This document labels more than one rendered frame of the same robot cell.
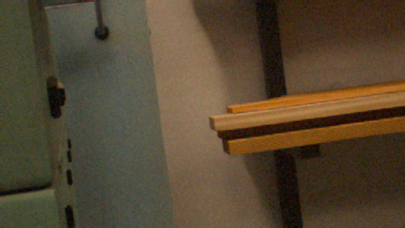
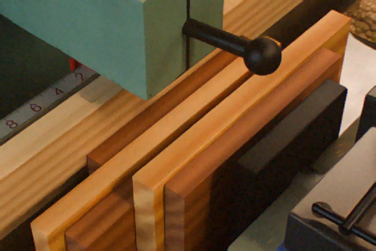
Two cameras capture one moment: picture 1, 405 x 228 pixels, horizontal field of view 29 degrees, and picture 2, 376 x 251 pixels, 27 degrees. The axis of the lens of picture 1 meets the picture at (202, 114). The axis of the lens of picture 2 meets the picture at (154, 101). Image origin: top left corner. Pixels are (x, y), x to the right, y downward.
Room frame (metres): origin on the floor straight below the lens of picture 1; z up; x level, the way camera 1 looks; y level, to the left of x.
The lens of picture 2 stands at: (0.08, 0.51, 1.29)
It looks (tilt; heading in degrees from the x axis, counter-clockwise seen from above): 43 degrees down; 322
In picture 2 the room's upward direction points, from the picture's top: 2 degrees counter-clockwise
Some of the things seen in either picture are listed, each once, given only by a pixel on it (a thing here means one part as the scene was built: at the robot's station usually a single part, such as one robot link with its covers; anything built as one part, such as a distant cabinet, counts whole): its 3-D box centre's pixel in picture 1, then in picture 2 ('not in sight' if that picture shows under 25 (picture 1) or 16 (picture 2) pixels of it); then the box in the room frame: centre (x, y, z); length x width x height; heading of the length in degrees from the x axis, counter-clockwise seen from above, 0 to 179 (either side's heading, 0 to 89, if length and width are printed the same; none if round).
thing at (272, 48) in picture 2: not in sight; (228, 39); (0.31, 0.28, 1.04); 0.06 x 0.02 x 0.02; 9
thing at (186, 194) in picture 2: not in sight; (255, 157); (0.31, 0.26, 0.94); 0.16 x 0.01 x 0.07; 99
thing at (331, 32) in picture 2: not in sight; (249, 132); (0.32, 0.25, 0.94); 0.20 x 0.02 x 0.08; 99
